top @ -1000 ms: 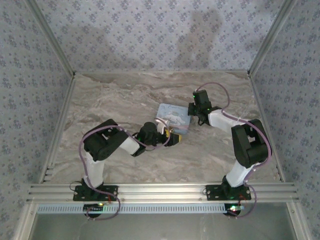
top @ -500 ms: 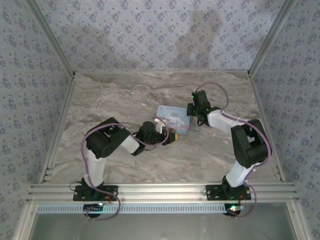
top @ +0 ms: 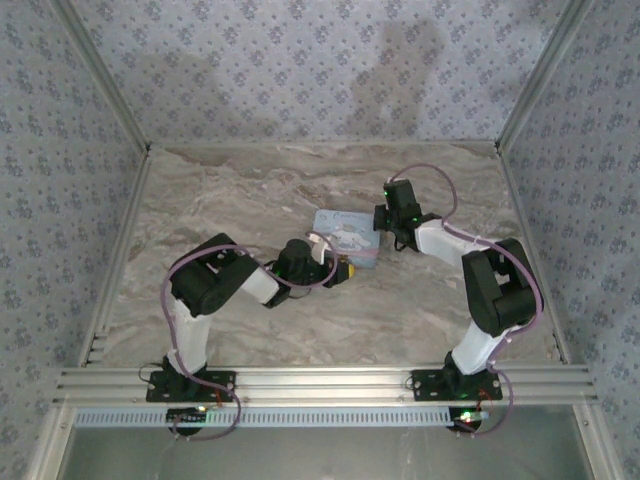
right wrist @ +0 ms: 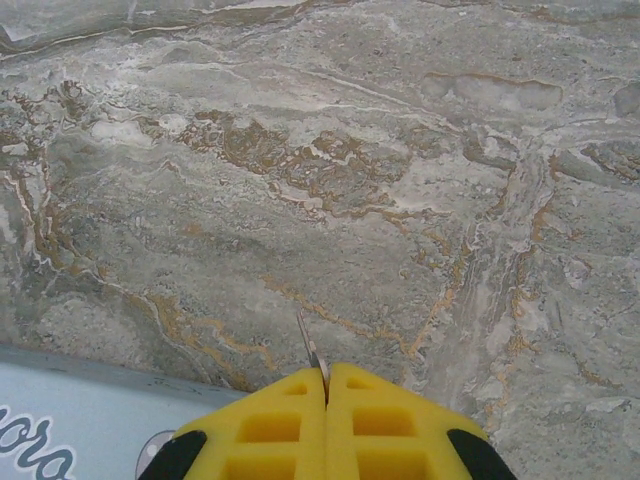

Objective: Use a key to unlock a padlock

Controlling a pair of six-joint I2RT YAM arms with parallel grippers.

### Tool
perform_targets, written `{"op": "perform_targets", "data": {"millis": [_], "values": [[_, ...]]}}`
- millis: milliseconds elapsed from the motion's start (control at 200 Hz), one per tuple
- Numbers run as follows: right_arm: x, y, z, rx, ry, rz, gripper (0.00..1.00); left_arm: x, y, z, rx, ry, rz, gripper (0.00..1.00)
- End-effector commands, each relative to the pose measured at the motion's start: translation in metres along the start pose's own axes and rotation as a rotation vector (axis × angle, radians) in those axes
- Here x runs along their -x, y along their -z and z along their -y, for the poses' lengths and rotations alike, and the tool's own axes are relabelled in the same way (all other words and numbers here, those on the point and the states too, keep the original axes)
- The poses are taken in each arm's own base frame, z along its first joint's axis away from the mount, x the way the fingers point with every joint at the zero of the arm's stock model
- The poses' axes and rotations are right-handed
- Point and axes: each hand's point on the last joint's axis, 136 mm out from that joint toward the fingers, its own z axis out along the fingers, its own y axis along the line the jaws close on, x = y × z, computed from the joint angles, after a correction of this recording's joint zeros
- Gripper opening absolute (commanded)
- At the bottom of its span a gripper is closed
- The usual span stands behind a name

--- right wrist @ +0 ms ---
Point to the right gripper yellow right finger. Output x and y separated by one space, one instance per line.
400 425

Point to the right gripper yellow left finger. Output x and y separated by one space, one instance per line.
280 430

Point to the light blue cartoon tin box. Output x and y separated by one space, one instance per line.
75 400

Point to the thin metal blade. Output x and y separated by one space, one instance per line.
320 365

